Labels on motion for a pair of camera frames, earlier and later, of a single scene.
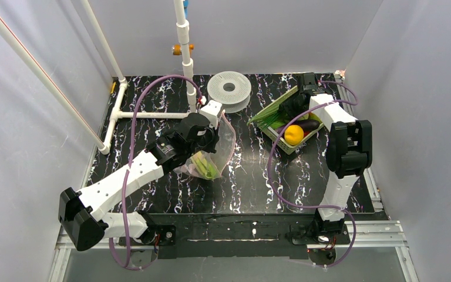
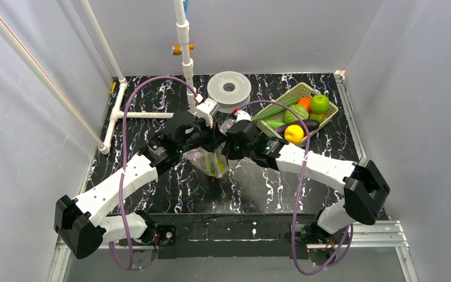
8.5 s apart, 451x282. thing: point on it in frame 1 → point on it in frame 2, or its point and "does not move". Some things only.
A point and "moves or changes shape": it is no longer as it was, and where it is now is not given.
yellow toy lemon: (293, 134) does not move
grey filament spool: (232, 88) does not move
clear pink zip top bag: (210, 165) moves or changes shape
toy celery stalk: (201, 163) → (214, 164)
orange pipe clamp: (177, 49) does not move
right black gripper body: (295, 104) → (229, 141)
